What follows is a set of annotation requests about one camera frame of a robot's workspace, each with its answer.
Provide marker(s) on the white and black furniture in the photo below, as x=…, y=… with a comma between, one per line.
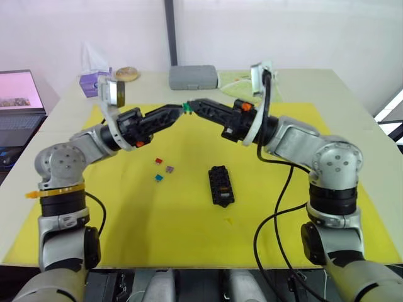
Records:
x=392, y=110

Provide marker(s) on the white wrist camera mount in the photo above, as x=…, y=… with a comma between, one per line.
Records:
x=256, y=78
x=108, y=91

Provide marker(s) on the small blue fuse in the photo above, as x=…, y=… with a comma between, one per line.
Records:
x=158, y=178

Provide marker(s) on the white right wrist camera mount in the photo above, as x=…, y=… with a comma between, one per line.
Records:
x=256, y=78

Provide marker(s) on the small yellow scrap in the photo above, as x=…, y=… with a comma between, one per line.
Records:
x=229, y=221

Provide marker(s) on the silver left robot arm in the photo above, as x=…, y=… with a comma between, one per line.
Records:
x=63, y=163

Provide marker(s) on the grey plastic case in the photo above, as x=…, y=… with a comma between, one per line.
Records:
x=193, y=77

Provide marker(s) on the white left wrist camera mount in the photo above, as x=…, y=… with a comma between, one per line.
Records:
x=108, y=91

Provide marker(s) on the open laptop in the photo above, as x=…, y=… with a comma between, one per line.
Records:
x=19, y=94

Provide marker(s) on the white tissue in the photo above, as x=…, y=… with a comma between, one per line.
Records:
x=93, y=58

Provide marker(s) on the small purple fuse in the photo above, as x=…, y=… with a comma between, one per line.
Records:
x=170, y=170

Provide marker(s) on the yellow table mat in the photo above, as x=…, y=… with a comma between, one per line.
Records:
x=189, y=220

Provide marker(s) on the black box under table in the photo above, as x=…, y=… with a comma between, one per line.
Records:
x=108, y=286

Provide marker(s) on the round bread bun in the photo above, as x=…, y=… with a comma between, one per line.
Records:
x=127, y=74

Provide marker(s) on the black vertical pole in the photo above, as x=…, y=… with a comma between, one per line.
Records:
x=171, y=31

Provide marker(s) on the small green fuse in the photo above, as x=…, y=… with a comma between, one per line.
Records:
x=188, y=107

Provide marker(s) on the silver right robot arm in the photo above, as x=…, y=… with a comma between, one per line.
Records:
x=337, y=160

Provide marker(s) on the pale green cloth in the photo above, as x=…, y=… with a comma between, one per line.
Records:
x=236, y=85

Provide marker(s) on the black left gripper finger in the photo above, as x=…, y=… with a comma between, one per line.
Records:
x=167, y=109
x=163, y=124

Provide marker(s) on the black fuse box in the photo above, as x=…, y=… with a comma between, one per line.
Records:
x=218, y=179

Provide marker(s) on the purple tissue box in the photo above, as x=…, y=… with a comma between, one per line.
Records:
x=93, y=85

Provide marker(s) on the grey rounded shape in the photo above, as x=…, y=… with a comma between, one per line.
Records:
x=244, y=287
x=160, y=287

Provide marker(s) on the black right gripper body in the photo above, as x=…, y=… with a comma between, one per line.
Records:
x=240, y=122

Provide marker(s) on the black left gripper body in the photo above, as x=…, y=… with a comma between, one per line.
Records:
x=132, y=126

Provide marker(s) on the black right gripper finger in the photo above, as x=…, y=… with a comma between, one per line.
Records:
x=217, y=108
x=211, y=117

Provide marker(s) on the small red fuse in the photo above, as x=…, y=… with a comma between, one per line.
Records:
x=159, y=161

